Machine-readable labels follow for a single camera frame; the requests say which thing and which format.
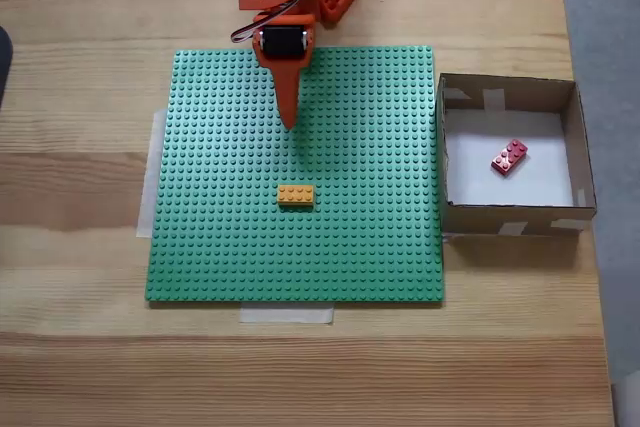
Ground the red lego block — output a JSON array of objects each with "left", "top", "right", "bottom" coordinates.
[{"left": 489, "top": 138, "right": 530, "bottom": 179}]

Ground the green lego baseplate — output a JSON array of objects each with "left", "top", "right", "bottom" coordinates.
[{"left": 143, "top": 45, "right": 446, "bottom": 309}]

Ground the yellow lego block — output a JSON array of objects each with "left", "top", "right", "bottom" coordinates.
[{"left": 277, "top": 184, "right": 317, "bottom": 210}]

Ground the brown cardboard box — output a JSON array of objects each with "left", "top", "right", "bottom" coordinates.
[{"left": 435, "top": 72, "right": 599, "bottom": 238}]

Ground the long masking tape strip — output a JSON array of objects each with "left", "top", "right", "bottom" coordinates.
[{"left": 135, "top": 107, "right": 169, "bottom": 239}]

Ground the white paper sheet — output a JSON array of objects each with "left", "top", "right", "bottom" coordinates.
[{"left": 443, "top": 109, "right": 575, "bottom": 208}]

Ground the black rounded object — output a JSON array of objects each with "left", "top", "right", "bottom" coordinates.
[{"left": 0, "top": 25, "right": 15, "bottom": 111}]

